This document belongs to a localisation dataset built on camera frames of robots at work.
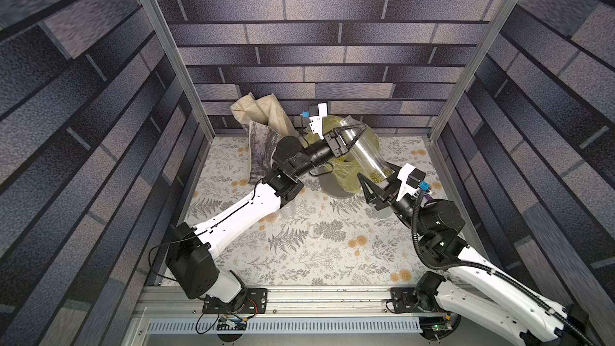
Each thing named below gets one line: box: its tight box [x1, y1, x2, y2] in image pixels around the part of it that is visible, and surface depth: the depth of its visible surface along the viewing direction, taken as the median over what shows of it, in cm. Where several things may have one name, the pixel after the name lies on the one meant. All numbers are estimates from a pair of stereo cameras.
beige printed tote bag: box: [230, 92, 300, 184], surface depth 102 cm
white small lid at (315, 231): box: [307, 224, 322, 240], surface depth 91 cm
